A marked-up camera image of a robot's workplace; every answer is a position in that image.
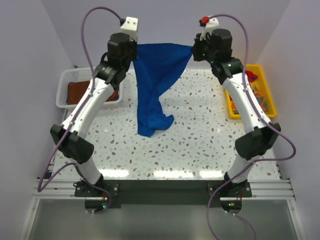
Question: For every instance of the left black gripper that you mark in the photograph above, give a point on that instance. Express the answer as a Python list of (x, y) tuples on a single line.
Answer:
[(134, 44)]

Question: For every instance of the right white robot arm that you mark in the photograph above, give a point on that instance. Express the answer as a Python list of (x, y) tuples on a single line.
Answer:
[(260, 132)]

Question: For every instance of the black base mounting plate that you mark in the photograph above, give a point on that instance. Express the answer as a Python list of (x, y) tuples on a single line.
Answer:
[(114, 194)]

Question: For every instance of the grey cloth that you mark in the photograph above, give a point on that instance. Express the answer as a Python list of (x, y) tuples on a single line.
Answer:
[(263, 103)]

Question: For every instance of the brown towel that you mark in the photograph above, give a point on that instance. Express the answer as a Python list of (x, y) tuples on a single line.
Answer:
[(77, 92)]

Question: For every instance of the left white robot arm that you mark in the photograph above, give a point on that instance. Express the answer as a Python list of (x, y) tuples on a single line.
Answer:
[(70, 136)]

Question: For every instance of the blue towel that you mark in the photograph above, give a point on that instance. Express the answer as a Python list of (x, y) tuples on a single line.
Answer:
[(157, 68)]

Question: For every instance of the yellow plastic bin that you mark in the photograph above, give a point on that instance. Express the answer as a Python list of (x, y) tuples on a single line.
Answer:
[(263, 86)]

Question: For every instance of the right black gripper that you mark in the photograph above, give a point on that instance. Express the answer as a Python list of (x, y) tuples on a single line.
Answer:
[(198, 43)]

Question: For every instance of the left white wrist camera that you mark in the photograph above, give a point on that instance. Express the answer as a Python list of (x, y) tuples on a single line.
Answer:
[(130, 27)]

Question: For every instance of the red and blue cloth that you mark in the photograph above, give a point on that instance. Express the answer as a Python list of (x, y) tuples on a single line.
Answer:
[(252, 77)]

